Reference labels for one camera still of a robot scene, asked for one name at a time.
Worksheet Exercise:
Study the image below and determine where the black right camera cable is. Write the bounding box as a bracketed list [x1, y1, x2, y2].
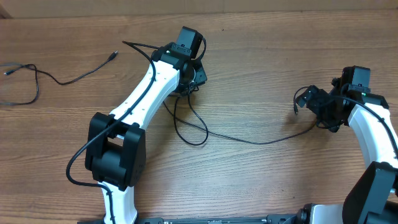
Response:
[323, 82, 398, 156]

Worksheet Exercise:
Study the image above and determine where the black separated USB cable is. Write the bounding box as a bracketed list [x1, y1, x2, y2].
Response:
[0, 50, 119, 106]

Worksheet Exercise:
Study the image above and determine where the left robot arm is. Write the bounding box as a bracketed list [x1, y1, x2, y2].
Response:
[85, 27, 207, 223]

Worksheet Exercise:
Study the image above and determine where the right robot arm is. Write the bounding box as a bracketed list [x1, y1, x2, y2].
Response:
[289, 66, 397, 223]

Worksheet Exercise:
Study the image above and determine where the black camera cable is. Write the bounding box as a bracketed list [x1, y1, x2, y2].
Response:
[323, 82, 398, 156]
[65, 40, 208, 224]

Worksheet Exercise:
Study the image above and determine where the black left camera cable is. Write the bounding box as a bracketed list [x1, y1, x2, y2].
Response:
[65, 40, 208, 224]

